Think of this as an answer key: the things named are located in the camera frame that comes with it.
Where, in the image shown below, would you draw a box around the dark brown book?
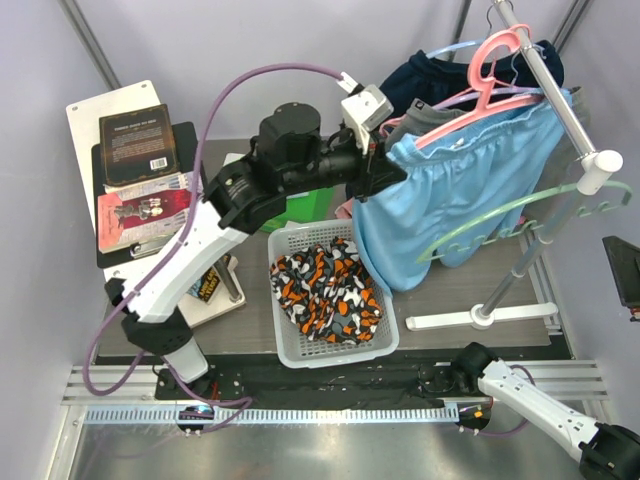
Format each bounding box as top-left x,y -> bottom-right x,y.
99,104 -> 179,188

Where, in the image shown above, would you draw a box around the orange camouflage shorts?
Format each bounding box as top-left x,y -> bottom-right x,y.
269,237 -> 384,345

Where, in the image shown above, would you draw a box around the black clipboard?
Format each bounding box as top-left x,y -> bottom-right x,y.
90,122 -> 198,269

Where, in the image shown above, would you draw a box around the green plastic hanger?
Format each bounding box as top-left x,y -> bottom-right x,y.
415,179 -> 634,264

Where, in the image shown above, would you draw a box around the green folder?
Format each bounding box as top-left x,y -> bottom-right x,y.
260,187 -> 334,232

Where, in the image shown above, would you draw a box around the blue comic book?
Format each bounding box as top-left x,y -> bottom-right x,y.
187,266 -> 223,304

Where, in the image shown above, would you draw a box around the light blue hanger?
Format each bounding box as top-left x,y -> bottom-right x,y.
425,38 -> 485,60

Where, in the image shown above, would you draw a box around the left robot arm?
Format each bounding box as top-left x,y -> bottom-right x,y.
105,97 -> 406,399

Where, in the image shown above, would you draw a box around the white plastic basket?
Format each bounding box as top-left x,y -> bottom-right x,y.
268,220 -> 399,369

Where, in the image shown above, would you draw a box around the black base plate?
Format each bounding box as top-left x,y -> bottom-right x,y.
155,350 -> 482,411

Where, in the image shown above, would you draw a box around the light blue shorts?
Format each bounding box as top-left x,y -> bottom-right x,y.
352,101 -> 574,294

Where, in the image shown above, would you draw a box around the purple hanger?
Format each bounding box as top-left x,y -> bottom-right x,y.
433,55 -> 544,110

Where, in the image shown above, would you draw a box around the red pink comic book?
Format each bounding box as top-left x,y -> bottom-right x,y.
96,172 -> 203,254

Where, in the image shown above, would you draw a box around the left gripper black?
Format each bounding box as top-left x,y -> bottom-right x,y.
279,122 -> 406,201

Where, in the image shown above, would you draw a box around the navy blue shorts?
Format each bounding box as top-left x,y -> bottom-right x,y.
379,50 -> 538,116

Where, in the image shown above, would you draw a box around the perforated cable duct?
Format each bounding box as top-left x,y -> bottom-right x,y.
84,403 -> 459,425

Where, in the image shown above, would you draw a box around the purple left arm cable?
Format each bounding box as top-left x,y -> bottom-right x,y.
81,62 -> 359,434

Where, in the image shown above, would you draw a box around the grey shorts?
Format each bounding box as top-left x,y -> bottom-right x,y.
385,86 -> 591,192

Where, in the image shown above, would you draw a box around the pink plastic hanger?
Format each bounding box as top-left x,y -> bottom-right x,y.
414,23 -> 544,150

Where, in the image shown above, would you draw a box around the white clothes rack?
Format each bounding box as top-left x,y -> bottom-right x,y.
405,1 -> 623,331

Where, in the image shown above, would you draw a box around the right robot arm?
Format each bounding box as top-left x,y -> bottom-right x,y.
451,342 -> 639,479

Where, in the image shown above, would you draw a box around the thin pink hanger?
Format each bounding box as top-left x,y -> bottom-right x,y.
378,114 -> 407,139

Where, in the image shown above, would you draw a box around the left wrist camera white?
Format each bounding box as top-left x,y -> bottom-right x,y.
341,84 -> 394,153

